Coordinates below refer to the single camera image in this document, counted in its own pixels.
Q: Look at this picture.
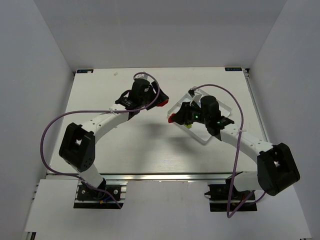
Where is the red lego brick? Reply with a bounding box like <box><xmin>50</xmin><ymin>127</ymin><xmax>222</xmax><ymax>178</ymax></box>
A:
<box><xmin>157</xmin><ymin>99</ymin><xmax>169</xmax><ymax>107</ymax></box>
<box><xmin>168</xmin><ymin>113</ymin><xmax>175</xmax><ymax>123</ymax></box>

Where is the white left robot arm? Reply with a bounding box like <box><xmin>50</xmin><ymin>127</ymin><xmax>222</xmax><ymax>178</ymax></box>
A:
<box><xmin>58</xmin><ymin>78</ymin><xmax>169</xmax><ymax>191</ymax></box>

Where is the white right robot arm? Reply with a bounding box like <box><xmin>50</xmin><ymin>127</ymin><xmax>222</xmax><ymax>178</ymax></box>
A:
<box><xmin>168</xmin><ymin>95</ymin><xmax>301</xmax><ymax>196</ymax></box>

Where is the white divided plastic tray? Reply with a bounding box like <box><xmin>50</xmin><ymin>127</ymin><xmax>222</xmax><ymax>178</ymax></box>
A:
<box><xmin>167</xmin><ymin>87</ymin><xmax>235</xmax><ymax>145</ymax></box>

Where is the blue label sticker right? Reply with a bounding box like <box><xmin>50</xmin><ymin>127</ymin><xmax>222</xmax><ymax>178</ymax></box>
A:
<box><xmin>224</xmin><ymin>67</ymin><xmax>243</xmax><ymax>72</ymax></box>

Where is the blue label sticker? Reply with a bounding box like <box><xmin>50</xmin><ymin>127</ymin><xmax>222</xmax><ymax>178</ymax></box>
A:
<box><xmin>224</xmin><ymin>67</ymin><xmax>243</xmax><ymax>72</ymax></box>
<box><xmin>76</xmin><ymin>69</ymin><xmax>94</xmax><ymax>74</ymax></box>

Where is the blue label sticker left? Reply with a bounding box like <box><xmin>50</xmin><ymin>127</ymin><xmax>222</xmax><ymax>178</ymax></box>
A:
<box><xmin>76</xmin><ymin>69</ymin><xmax>94</xmax><ymax>74</ymax></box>

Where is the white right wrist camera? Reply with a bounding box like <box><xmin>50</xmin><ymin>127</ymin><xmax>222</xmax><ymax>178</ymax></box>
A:
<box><xmin>188</xmin><ymin>88</ymin><xmax>202</xmax><ymax>106</ymax></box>

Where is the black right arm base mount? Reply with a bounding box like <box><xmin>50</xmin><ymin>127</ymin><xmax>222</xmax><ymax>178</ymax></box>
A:
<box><xmin>203</xmin><ymin>177</ymin><xmax>258</xmax><ymax>213</ymax></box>

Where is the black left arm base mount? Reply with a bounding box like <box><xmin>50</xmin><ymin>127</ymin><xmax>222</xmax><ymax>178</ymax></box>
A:
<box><xmin>73</xmin><ymin>182</ymin><xmax>127</xmax><ymax>210</ymax></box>

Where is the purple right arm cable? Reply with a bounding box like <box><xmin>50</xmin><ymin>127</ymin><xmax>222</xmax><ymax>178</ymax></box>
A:
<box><xmin>193</xmin><ymin>83</ymin><xmax>266</xmax><ymax>219</ymax></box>

